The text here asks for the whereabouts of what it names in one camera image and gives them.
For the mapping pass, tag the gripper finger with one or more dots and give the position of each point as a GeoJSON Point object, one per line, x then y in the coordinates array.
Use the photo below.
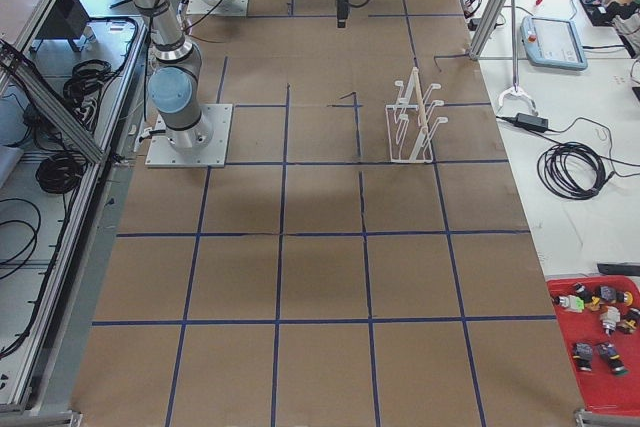
{"type": "Point", "coordinates": [340, 13]}

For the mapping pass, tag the blue teach pendant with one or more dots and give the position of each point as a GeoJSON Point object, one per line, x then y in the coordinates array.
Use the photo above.
{"type": "Point", "coordinates": [554, 43]}

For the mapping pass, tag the black power adapter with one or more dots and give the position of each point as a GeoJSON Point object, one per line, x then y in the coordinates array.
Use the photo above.
{"type": "Point", "coordinates": [531, 122]}

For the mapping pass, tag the red plastic parts tray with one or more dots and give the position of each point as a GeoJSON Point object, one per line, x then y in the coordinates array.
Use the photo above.
{"type": "Point", "coordinates": [599, 320]}

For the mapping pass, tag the white wire cup rack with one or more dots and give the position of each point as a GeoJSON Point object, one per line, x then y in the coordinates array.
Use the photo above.
{"type": "Point", "coordinates": [410, 120]}

